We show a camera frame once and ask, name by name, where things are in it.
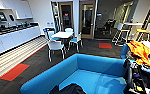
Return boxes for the white high table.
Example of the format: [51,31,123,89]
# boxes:
[122,21,143,44]

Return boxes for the black microwave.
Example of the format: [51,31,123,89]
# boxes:
[0,12,8,23]

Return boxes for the white upper kitchen cabinets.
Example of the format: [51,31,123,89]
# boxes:
[0,0,34,21]

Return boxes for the orange cloth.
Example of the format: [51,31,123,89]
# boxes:
[125,40,150,67]

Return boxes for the white lower kitchen cabinets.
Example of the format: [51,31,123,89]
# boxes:
[0,25,42,60]

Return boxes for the white square table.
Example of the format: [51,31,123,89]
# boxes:
[51,31,75,40]

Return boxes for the wooden framed glass door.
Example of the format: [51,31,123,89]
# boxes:
[58,1,75,33]
[78,1,96,40]

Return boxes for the white kitchen cabinets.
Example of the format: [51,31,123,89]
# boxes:
[0,25,42,60]
[0,0,34,21]

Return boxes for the blue sofa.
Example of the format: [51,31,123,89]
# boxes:
[19,52,131,94]

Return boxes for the black cart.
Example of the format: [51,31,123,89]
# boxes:
[122,57,150,94]

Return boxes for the bar stool yellow seat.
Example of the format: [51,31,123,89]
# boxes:
[134,22,150,43]

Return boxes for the white bar stool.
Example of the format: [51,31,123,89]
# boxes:
[111,22,131,47]

